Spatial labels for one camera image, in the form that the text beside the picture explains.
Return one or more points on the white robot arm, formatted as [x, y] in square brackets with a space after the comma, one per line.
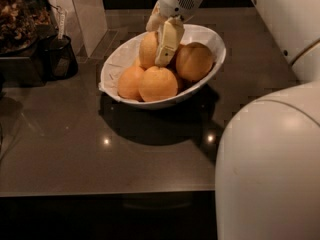
[267, 171]

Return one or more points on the dark tray base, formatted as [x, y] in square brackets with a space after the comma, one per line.
[23, 69]

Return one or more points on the white paper bowl liner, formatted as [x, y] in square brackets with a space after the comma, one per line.
[122, 58]

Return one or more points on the black mesh cup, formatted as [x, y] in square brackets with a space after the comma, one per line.
[59, 59]

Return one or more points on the clear acrylic sign stand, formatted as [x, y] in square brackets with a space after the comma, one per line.
[86, 23]

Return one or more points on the white oval bowl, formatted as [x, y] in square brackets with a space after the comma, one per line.
[193, 33]

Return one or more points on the small hidden orange left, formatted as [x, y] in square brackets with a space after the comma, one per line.
[137, 62]

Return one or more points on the white tag utensil in cup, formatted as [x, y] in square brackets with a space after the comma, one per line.
[62, 14]

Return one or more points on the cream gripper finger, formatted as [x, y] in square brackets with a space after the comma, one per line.
[170, 36]
[155, 20]

